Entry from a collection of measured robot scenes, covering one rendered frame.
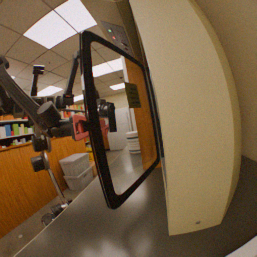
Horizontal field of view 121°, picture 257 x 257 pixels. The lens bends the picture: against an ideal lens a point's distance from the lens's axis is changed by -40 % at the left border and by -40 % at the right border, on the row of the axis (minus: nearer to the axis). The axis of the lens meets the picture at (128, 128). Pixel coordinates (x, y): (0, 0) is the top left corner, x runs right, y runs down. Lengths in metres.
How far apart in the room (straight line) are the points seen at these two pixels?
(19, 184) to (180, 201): 2.11
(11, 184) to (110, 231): 1.90
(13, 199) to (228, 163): 2.19
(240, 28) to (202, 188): 0.58
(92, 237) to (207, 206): 0.24
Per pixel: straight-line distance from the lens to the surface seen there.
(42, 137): 1.07
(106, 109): 0.23
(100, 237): 0.30
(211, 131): 0.18
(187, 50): 0.19
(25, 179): 2.20
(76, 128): 0.31
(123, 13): 0.31
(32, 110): 0.47
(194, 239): 0.27
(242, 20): 0.61
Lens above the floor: 1.17
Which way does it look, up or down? 3 degrees down
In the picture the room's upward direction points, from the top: 10 degrees counter-clockwise
